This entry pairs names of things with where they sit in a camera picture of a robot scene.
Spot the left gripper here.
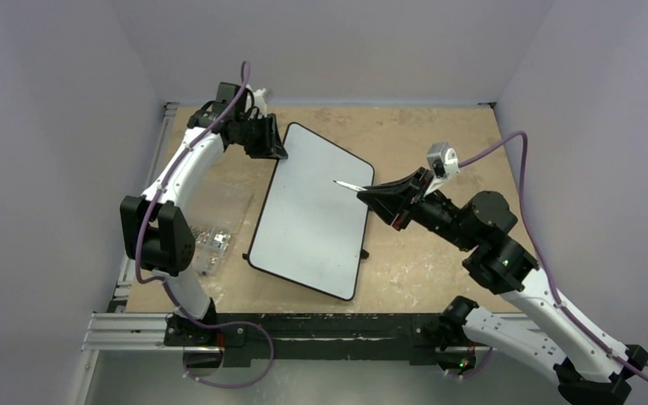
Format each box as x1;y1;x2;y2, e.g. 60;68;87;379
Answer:
234;112;287;159

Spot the white whiteboard marker pen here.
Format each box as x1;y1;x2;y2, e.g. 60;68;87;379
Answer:
332;180;366;192

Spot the white whiteboard black frame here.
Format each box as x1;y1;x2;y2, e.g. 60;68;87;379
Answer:
246;122;375;301

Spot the clear plastic screw box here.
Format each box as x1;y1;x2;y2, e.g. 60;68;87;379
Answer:
185;181;252;276

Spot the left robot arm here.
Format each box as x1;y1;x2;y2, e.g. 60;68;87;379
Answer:
119;82;288;345

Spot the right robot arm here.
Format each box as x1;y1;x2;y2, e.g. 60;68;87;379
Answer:
356;168;648;404

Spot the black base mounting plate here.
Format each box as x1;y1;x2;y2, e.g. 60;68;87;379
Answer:
165;313;487;373

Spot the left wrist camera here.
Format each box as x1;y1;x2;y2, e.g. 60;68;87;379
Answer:
246;84;272;119

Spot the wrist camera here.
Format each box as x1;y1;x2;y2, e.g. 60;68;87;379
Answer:
246;84;272;119
424;142;460;197

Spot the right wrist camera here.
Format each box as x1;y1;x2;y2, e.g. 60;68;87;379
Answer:
424;142;460;197

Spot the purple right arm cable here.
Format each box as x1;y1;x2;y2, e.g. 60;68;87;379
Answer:
456;130;648;399

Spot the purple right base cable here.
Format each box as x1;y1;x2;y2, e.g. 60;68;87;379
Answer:
444;346;495;381

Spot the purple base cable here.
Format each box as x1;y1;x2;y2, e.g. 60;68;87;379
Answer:
182;321;278;391
444;346;495;381

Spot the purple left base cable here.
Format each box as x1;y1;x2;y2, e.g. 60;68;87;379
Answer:
182;321;278;391

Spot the aluminium frame rail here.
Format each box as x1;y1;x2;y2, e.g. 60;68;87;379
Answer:
81;311;191;354

